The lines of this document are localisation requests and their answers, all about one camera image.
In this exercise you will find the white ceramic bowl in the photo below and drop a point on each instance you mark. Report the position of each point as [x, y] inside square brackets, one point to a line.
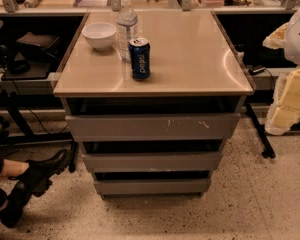
[100, 35]

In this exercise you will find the grey drawer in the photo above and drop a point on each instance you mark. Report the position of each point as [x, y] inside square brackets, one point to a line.
[136, 187]
[152, 127]
[152, 162]

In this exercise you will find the blue pepsi can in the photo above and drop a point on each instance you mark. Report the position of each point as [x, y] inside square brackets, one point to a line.
[139, 49]

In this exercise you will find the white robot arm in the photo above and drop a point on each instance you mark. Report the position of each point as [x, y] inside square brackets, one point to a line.
[284, 112]

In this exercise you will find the black boot upper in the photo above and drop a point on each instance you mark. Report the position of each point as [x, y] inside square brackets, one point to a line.
[37, 177]

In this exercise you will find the grey bottom drawer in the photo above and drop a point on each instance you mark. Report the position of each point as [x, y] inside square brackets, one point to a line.
[136, 187]

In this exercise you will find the black boot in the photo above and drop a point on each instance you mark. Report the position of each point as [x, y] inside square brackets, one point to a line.
[37, 177]
[11, 213]

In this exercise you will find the grey middle drawer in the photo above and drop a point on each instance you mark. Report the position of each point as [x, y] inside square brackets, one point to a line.
[152, 162]

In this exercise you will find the black boot lower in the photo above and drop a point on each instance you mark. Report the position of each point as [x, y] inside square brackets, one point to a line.
[11, 213]

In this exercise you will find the black desk leg right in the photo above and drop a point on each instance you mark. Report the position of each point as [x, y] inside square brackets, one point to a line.
[268, 151]

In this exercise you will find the clear plastic water bottle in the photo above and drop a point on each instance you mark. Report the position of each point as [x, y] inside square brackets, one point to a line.
[127, 27]

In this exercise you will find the grey top drawer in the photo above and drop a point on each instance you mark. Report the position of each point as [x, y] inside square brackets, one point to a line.
[152, 127]

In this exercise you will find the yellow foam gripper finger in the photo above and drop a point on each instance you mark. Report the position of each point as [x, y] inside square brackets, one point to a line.
[284, 112]

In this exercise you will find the dark box on shelf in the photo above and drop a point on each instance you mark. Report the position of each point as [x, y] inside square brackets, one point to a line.
[35, 47]

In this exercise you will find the black adapter on shelf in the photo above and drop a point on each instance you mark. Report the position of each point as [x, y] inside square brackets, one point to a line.
[255, 70]

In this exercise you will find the black headphones on shelf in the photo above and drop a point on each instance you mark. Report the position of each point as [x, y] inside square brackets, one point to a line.
[18, 66]

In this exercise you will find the grey three-drawer cabinet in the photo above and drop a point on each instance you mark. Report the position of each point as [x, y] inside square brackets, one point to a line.
[193, 71]

